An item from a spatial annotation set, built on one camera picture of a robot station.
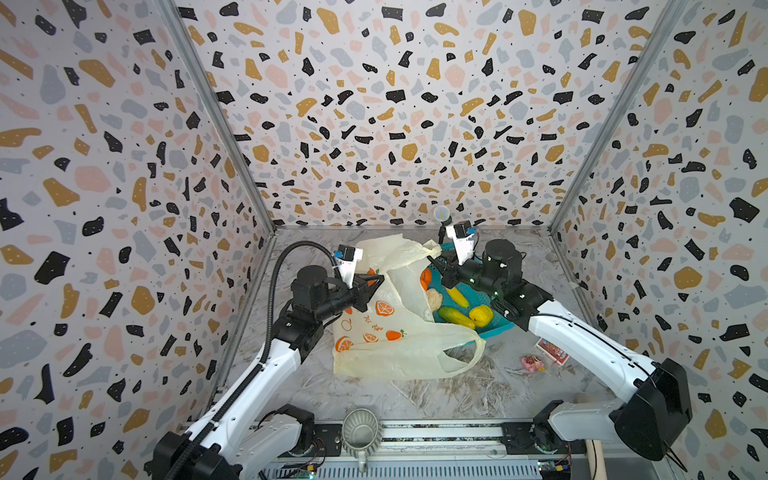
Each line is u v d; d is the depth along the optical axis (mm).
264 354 488
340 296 619
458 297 995
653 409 389
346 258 628
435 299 944
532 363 839
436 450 731
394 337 785
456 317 923
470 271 649
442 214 907
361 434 750
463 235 625
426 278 735
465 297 976
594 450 688
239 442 414
